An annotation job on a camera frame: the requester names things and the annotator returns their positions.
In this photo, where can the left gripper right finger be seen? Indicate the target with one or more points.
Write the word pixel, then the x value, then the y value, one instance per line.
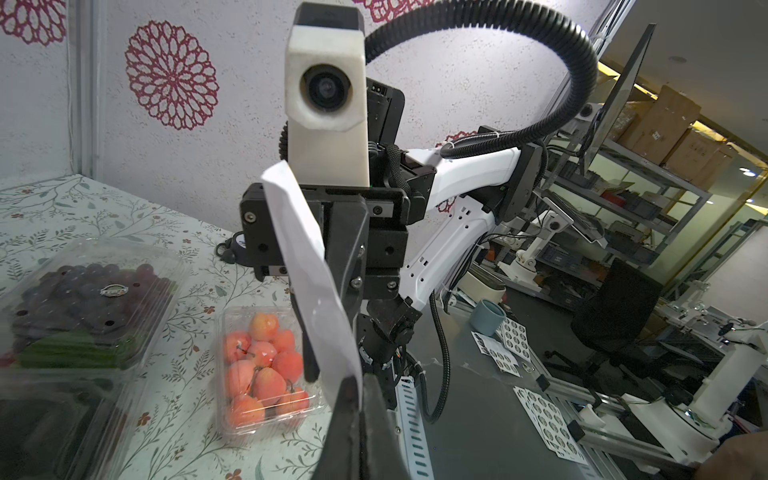
pixel 380 455

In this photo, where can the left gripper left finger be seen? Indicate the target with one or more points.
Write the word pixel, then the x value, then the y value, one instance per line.
pixel 340 456

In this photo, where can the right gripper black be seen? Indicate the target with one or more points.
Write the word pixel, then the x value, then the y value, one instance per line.
pixel 364 234

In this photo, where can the white sticker label sheet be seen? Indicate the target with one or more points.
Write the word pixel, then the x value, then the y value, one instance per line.
pixel 302 248

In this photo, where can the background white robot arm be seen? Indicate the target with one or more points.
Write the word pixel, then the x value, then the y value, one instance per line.
pixel 677 431

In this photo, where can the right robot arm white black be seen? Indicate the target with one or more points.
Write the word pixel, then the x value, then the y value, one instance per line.
pixel 469 198

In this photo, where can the storage shelving with boxes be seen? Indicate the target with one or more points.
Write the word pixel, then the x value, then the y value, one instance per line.
pixel 570 168

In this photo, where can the black alarm clock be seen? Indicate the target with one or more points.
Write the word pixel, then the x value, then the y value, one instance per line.
pixel 233 250

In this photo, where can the teal cup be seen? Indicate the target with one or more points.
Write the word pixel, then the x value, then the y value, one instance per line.
pixel 487 317

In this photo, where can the sticker sheet on table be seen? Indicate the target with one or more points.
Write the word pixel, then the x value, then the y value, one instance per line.
pixel 508 348
pixel 550 424

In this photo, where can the round sticker on grape box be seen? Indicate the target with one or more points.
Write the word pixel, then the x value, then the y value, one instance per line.
pixel 114 290

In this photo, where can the purple grape clamshell box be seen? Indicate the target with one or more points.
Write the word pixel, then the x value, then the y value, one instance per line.
pixel 56 318

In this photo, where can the black office chair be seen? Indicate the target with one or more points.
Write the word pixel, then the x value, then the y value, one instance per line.
pixel 609 323

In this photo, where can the blackberry clamshell box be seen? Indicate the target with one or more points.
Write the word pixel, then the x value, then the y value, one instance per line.
pixel 65 425

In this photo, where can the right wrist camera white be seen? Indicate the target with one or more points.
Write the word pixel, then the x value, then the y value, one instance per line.
pixel 326 96

